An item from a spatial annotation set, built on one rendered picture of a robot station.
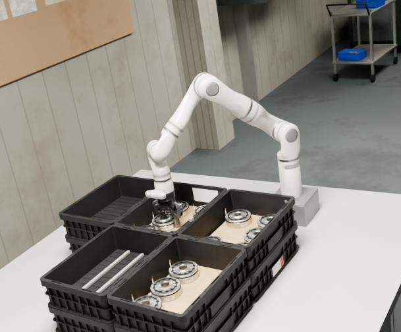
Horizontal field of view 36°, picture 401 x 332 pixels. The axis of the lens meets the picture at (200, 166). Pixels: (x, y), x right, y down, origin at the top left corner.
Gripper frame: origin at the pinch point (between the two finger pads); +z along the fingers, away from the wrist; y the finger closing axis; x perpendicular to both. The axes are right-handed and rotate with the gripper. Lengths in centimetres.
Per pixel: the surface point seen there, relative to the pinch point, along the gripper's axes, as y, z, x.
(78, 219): 30.5, -7.0, 20.2
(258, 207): -30.8, -1.3, -18.4
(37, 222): 160, 57, -58
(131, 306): -28, -7, 60
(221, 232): -22.8, 2.2, -1.5
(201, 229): -18.8, -2.4, 5.4
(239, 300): -46, 8, 28
